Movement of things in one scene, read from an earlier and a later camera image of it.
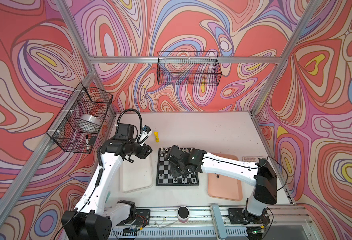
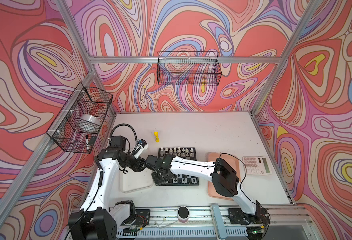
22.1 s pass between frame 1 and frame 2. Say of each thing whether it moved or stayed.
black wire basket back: stayed
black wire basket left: stayed
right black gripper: moved
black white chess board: stayed
